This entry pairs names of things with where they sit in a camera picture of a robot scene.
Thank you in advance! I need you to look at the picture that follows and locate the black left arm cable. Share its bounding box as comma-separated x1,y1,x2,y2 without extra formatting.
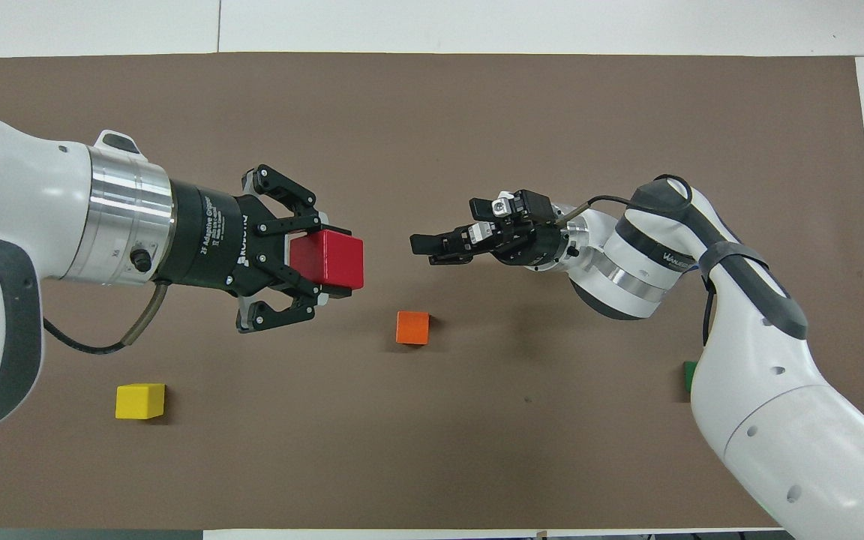
42,281,170,355

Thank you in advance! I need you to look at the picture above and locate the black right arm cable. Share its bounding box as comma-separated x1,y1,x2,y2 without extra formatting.
558,174,718,347

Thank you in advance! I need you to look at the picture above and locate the brown paper mat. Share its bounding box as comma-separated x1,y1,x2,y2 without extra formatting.
0,52,864,530

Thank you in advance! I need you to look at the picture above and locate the yellow wooden block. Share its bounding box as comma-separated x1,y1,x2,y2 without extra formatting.
115,383,166,420

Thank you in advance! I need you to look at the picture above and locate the red wooden block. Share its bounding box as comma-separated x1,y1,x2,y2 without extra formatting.
289,229,365,291

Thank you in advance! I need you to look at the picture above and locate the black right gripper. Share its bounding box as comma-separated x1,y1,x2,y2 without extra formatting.
410,189,575,267

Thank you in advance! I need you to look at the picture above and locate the orange wooden block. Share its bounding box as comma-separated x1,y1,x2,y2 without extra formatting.
395,310,431,346

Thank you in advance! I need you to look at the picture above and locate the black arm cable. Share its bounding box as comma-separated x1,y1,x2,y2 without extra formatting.
558,174,718,347
42,281,170,355

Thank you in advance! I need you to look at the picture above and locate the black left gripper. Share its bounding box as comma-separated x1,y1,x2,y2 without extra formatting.
166,164,354,335

